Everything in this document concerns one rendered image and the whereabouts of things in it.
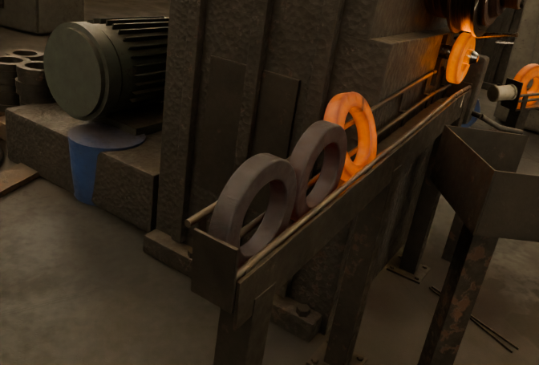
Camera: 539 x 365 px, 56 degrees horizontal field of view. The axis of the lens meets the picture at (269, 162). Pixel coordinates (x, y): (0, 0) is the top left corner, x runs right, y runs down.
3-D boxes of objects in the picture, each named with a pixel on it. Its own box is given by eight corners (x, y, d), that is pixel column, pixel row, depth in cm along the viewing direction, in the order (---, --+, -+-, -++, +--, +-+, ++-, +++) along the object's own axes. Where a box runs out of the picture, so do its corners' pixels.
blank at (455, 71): (453, 34, 149) (465, 37, 147) (469, 29, 161) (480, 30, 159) (440, 86, 156) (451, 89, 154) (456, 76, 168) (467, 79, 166)
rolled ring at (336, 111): (328, 103, 96) (313, 105, 98) (348, 195, 100) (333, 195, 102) (367, 83, 110) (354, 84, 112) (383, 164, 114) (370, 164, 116)
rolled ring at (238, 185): (303, 141, 78) (285, 135, 79) (228, 188, 64) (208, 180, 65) (291, 241, 86) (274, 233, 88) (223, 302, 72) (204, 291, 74)
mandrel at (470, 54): (419, 54, 162) (422, 39, 160) (423, 53, 165) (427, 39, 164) (474, 66, 154) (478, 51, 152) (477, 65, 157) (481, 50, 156)
